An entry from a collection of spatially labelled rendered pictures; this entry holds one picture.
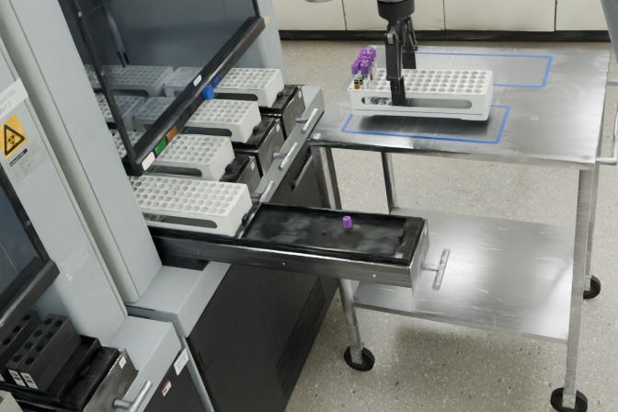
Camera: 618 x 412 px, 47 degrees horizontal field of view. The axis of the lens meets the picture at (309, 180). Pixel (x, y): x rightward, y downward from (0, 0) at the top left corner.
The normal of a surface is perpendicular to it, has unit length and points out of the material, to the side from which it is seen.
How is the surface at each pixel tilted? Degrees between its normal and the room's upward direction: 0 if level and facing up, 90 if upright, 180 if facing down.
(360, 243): 0
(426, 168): 0
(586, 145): 0
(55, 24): 90
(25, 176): 90
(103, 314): 90
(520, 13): 90
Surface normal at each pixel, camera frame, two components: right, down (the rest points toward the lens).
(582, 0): -0.33, 0.61
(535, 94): -0.17, -0.79
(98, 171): 0.93, 0.07
